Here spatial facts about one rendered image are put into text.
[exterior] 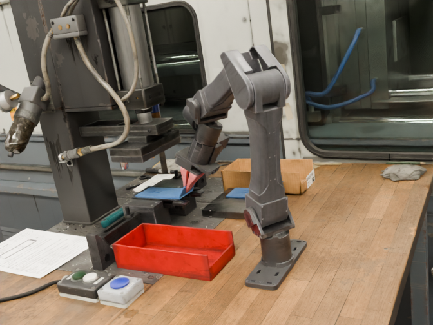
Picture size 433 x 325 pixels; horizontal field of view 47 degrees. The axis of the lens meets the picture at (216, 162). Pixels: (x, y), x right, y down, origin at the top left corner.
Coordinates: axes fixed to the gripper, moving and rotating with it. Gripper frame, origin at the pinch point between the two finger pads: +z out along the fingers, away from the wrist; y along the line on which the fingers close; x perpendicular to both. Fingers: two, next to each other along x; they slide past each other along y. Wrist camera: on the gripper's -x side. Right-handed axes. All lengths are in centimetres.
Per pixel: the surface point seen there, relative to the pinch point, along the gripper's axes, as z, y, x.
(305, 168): -5.7, -19.8, -35.7
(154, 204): 5.3, 4.4, 6.4
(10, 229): 133, 123, -76
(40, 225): 115, 101, -74
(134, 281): 5.6, -8.8, 32.1
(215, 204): 6.2, -5.4, -10.8
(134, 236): 9.3, 2.1, 16.4
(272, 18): -38, 14, -56
